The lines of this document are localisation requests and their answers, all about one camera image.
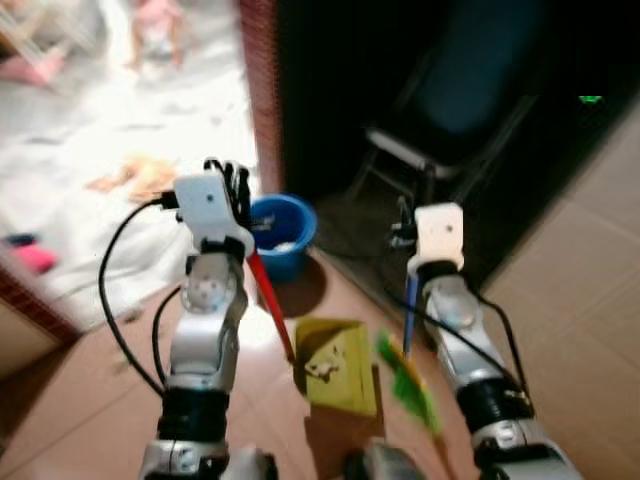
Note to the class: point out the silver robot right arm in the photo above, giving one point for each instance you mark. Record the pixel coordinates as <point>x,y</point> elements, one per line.
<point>465,340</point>

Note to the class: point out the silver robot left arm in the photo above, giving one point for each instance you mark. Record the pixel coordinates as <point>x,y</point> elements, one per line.
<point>205,330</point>

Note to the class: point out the blue plastic bucket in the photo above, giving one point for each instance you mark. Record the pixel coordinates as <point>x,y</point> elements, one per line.
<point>285,250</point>

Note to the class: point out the orange crumpled cloth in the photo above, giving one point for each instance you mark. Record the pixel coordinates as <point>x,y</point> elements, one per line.
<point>138,175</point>

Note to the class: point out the red brick pillar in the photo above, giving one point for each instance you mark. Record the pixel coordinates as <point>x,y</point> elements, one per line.
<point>260,90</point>

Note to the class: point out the black folding chair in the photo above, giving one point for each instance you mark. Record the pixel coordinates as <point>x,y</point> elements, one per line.
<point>455,100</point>

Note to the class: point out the pink blurry figure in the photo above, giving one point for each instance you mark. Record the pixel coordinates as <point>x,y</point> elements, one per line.
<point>158,25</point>

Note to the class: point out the pink slipper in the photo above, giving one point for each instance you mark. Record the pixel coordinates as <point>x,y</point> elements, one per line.
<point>35,256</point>

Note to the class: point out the green indicator light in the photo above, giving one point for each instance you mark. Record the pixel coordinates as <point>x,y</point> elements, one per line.
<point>590,98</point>

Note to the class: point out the robot right leg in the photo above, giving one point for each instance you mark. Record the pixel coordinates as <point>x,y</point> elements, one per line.
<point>385,462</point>

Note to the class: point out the robot leg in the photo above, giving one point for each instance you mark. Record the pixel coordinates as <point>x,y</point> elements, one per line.
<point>385,462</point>
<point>250,466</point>

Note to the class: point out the robot left leg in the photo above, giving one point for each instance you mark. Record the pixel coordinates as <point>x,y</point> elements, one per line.
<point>250,466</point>

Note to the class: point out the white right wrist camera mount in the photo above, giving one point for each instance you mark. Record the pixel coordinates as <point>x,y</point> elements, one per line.
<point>440,232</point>

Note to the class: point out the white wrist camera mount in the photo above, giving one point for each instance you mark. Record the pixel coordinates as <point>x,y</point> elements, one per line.
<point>440,232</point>
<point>203,205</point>

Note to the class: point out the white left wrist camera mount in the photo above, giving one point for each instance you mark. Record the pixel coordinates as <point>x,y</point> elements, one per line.
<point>203,205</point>

